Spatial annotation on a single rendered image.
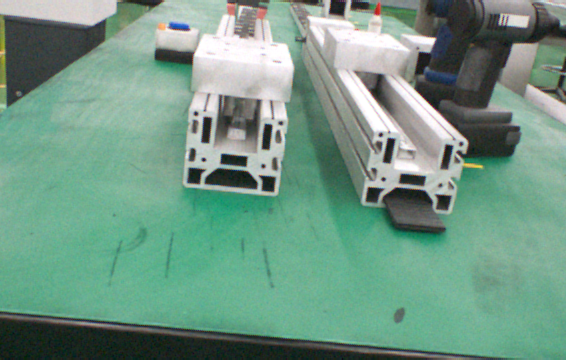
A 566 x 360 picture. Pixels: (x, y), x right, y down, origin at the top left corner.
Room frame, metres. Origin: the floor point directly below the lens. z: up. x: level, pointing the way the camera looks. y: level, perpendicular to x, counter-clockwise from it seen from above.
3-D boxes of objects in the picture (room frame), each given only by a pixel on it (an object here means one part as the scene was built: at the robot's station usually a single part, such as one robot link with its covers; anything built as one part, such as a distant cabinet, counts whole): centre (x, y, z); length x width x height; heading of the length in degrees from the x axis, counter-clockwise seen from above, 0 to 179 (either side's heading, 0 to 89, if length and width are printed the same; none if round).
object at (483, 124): (0.93, -0.29, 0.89); 0.20 x 0.08 x 0.22; 116
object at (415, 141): (1.04, -0.10, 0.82); 0.80 x 0.10 x 0.09; 5
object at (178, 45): (1.29, 0.24, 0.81); 0.10 x 0.08 x 0.06; 95
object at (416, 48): (1.38, -0.25, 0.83); 0.11 x 0.10 x 0.10; 98
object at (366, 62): (1.04, -0.10, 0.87); 0.16 x 0.11 x 0.07; 5
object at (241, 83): (0.78, 0.07, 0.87); 0.16 x 0.11 x 0.07; 5
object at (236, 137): (1.02, 0.09, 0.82); 0.80 x 0.10 x 0.09; 5
